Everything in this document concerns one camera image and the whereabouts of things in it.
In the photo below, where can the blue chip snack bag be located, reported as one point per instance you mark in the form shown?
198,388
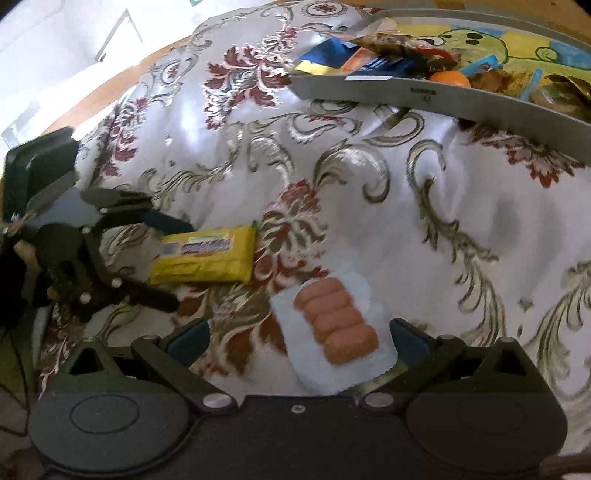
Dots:
488,74

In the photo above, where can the yellow noodle packet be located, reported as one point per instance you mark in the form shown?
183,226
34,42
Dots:
214,256

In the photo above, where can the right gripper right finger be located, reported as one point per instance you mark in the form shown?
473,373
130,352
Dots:
427,359

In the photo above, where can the dark blue packet in tray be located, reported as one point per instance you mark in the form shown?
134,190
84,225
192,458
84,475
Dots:
326,58

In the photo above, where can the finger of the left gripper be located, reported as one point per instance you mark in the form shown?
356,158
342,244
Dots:
134,210
138,293

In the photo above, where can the grey shallow tray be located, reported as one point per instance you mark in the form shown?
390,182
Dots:
555,130

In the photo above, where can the floral white bedspread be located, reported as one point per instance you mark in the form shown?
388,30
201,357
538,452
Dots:
459,229

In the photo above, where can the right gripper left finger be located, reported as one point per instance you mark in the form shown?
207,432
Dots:
167,362

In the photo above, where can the sausages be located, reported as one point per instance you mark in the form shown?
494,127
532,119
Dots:
336,336

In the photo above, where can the clear bag of buns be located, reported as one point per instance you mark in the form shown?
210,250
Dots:
568,95

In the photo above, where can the golden torn snack bag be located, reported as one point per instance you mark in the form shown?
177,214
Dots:
390,44

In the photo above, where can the orange fruit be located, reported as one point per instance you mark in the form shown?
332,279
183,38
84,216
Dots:
453,77

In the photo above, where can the long white orange snack pack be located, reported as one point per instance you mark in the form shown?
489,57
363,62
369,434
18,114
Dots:
359,59

